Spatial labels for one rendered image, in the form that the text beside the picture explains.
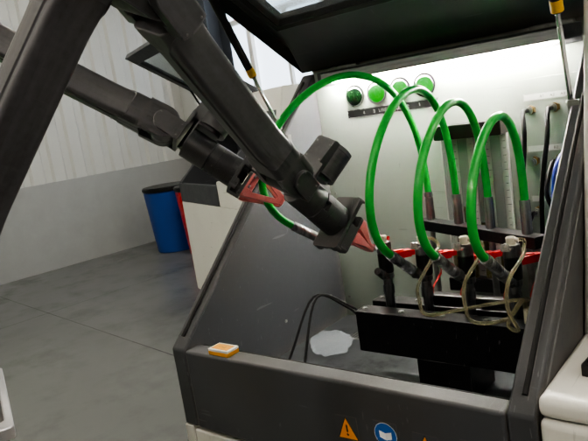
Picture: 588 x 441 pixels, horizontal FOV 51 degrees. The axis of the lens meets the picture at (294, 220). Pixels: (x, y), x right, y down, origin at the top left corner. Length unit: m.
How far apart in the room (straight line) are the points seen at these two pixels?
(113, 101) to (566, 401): 0.83
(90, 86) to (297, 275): 0.64
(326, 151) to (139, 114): 0.33
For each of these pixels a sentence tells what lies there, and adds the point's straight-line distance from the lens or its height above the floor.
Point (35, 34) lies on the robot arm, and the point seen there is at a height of 1.47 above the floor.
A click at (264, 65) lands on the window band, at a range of 7.23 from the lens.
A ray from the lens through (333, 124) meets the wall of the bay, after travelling 1.51.
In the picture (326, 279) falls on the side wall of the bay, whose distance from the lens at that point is 1.54.
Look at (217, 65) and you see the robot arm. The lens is 0.78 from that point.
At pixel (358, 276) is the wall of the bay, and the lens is 1.56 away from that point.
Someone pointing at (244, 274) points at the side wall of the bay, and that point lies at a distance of 1.31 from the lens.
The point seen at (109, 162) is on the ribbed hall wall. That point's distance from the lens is 8.03.
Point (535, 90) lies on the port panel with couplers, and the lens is 1.29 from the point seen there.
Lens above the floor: 1.36
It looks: 10 degrees down
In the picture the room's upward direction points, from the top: 9 degrees counter-clockwise
